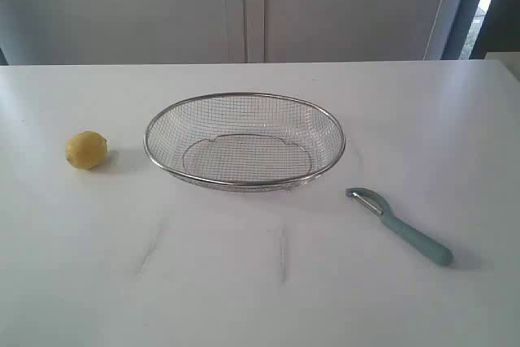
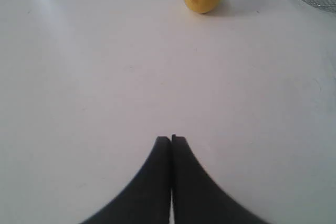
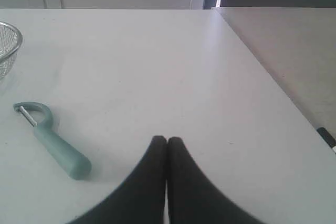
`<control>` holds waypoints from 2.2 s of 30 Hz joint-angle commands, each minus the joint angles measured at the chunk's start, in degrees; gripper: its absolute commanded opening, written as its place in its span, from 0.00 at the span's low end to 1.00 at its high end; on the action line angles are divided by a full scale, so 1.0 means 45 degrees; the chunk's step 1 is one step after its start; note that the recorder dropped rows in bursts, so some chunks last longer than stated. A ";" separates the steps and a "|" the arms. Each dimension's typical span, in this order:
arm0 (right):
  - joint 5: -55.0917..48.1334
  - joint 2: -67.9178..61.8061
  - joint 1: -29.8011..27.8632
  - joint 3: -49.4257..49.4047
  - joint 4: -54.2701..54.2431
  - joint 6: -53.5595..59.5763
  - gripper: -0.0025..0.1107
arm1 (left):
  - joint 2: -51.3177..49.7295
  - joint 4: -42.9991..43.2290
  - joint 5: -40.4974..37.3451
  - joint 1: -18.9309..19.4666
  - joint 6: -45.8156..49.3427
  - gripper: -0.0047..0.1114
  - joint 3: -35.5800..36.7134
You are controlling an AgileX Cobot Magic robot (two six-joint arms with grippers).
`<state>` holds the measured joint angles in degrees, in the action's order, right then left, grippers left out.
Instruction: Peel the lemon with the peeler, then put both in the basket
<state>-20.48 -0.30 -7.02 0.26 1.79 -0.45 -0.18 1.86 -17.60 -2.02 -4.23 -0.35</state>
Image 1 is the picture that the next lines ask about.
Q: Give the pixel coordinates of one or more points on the teal handled peeler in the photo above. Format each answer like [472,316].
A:
[426,246]

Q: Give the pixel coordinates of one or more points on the yellow lemon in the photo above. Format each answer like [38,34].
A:
[86,150]

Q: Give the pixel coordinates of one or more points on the white side table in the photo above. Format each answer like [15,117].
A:
[511,60]

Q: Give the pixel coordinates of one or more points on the oval wire mesh basket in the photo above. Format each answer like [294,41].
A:
[244,142]

